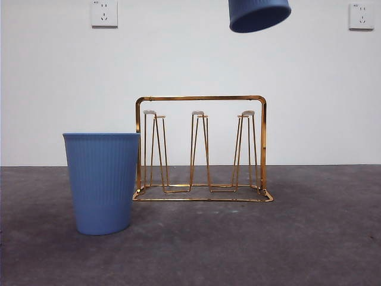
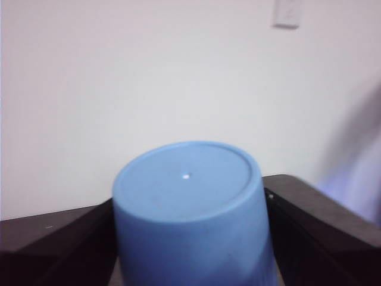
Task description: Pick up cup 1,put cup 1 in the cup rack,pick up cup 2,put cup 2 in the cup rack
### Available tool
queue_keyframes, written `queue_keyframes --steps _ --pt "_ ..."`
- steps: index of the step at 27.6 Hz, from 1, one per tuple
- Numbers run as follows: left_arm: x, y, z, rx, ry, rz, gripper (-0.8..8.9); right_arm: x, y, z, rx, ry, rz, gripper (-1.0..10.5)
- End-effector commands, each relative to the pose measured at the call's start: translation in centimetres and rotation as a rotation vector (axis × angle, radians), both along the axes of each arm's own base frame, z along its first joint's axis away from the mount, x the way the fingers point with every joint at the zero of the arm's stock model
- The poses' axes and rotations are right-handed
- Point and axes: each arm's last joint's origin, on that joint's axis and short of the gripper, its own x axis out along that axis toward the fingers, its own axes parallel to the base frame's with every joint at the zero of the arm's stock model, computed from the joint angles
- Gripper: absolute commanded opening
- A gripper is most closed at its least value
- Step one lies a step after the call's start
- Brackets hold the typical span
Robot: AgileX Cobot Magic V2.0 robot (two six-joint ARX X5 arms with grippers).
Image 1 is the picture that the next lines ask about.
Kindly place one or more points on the blue ribbed cup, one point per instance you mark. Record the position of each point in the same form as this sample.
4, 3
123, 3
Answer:
101, 184
256, 12

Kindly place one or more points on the white wall socket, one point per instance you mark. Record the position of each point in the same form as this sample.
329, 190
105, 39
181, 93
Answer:
104, 13
361, 17

